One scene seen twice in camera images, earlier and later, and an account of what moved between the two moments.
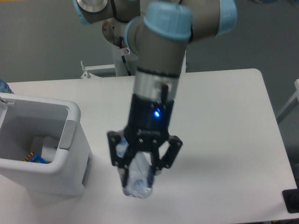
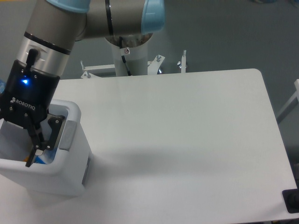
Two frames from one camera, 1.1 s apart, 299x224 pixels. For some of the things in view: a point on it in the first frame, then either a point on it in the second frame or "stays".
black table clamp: [291, 198] stays
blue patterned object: [4, 87] stays
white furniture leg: [295, 101] stays
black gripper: [148, 127] → [26, 98]
